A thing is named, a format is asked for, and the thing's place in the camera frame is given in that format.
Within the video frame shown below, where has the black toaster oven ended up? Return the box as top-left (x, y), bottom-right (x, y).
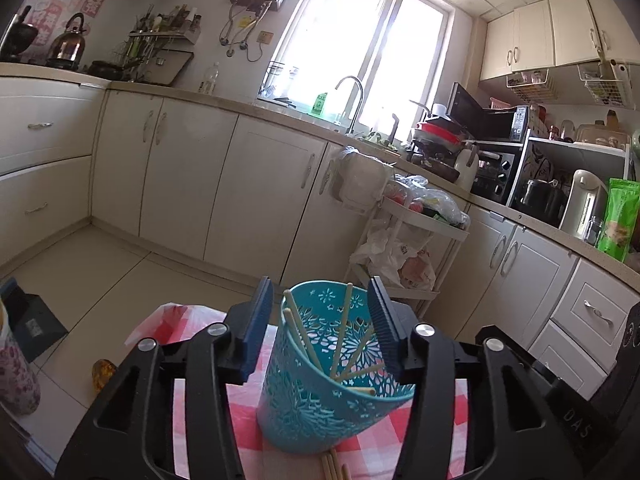
top-left (469, 142), bottom-right (519, 207)

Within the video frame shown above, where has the green snack bag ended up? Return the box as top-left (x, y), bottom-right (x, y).
top-left (596, 178), bottom-right (640, 264)

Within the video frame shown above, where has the kitchen window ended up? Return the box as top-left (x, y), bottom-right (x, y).
top-left (259, 0), bottom-right (475, 137)

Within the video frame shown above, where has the steel kettle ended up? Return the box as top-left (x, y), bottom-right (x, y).
top-left (49, 12), bottom-right (89, 62)

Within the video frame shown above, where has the floral patterned bin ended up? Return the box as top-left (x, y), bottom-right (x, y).
top-left (0, 299), bottom-right (42, 417)

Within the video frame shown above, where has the clear plastic bottle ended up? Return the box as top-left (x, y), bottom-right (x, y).
top-left (198, 62), bottom-right (221, 96)

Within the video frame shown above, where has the chrome kitchen faucet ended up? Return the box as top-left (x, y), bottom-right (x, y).
top-left (333, 75), bottom-right (366, 137)

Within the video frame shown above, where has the bunch of wooden chopsticks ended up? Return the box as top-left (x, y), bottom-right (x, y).
top-left (282, 282), bottom-right (386, 397)

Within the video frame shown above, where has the dark blue box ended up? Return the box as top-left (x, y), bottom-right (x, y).
top-left (0, 276), bottom-right (69, 362)

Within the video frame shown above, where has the red white checked tablecloth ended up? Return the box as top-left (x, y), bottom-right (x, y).
top-left (125, 302), bottom-right (472, 480)

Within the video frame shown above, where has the cream base cabinet with drawers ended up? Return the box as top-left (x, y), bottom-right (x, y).
top-left (425, 199), bottom-right (640, 403)

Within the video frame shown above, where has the black wok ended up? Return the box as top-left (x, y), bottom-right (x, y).
top-left (0, 6), bottom-right (40, 59)

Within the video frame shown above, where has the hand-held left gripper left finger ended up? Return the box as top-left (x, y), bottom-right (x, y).
top-left (55, 275), bottom-right (274, 480)

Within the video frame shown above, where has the cream upper cabinet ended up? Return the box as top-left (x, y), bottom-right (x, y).
top-left (478, 0), bottom-right (640, 82)

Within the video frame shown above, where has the amber glass jar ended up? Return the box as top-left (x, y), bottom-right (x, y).
top-left (92, 358), bottom-right (118, 394)

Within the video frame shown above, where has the small glass jar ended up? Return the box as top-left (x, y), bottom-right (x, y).
top-left (584, 215), bottom-right (604, 247)

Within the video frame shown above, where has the dark cutting board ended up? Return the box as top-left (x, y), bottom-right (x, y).
top-left (144, 50), bottom-right (195, 87)

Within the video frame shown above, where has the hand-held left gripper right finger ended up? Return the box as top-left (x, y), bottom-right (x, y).
top-left (366, 275), bottom-right (572, 480)

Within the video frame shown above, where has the white electric thermos pot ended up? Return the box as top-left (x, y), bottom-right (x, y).
top-left (559, 168), bottom-right (609, 244)

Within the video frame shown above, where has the pink white plastic bag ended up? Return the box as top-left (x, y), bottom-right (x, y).
top-left (397, 249), bottom-right (437, 292)

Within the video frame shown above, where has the black frying pan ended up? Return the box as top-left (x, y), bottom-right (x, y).
top-left (86, 59), bottom-right (132, 82)

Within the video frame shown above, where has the white hanging trash bin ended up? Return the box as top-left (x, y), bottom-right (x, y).
top-left (331, 145), bottom-right (394, 212)

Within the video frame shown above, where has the black cooking pot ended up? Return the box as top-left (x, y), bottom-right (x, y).
top-left (516, 177), bottom-right (569, 224)

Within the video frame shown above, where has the blue perforated plastic basket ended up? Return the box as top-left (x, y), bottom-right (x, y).
top-left (257, 280), bottom-right (417, 456)

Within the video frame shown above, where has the hanging wire basket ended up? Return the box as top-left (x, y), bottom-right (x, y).
top-left (504, 67), bottom-right (552, 104)
top-left (576, 59), bottom-right (635, 109)

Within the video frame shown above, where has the white rolling cart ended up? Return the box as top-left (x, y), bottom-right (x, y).
top-left (349, 194), bottom-right (472, 322)

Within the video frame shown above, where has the white knife block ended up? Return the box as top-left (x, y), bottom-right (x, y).
top-left (454, 141), bottom-right (481, 192)

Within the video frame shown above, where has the clear food cover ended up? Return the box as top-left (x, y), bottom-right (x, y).
top-left (574, 122), bottom-right (629, 149)

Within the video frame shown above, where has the clear plastic bags pile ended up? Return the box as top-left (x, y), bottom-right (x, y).
top-left (384, 175), bottom-right (472, 227)

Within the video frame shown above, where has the black microwave oven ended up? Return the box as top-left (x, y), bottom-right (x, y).
top-left (446, 82), bottom-right (532, 142)

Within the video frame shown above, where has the white shelf rack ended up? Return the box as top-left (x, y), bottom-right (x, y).
top-left (509, 135), bottom-right (635, 233)

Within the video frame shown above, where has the cream door base cabinet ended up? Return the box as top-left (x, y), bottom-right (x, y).
top-left (92, 87), bottom-right (392, 292)

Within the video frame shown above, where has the cream drawer base cabinet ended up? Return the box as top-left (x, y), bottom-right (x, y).
top-left (0, 76), bottom-right (109, 267)

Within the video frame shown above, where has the wall utensil rack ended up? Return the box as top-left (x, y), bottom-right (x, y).
top-left (121, 4), bottom-right (202, 57)

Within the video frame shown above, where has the stack of pans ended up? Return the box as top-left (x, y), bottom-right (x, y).
top-left (406, 101), bottom-right (477, 162)

